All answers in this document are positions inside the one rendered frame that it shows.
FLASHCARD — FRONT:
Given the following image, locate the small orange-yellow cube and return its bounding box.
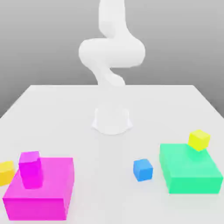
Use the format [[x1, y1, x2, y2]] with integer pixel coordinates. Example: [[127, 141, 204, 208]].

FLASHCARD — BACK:
[[0, 160, 16, 186]]

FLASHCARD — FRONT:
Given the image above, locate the large green box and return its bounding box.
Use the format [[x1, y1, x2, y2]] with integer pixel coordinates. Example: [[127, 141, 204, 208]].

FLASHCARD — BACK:
[[158, 143, 224, 194]]

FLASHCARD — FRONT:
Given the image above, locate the large magenta box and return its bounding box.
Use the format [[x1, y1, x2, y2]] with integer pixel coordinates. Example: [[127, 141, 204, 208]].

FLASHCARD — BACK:
[[2, 157, 75, 221]]

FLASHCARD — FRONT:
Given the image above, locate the small yellow cube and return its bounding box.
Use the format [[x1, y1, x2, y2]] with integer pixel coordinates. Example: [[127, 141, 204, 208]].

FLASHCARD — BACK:
[[188, 129, 211, 152]]

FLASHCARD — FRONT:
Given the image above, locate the small magenta cube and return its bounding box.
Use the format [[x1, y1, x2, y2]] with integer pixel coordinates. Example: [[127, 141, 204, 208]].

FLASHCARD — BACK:
[[18, 150, 44, 190]]

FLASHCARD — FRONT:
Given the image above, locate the small blue cube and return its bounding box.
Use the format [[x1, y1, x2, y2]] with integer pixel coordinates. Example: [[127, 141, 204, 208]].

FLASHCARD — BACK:
[[133, 158, 154, 182]]

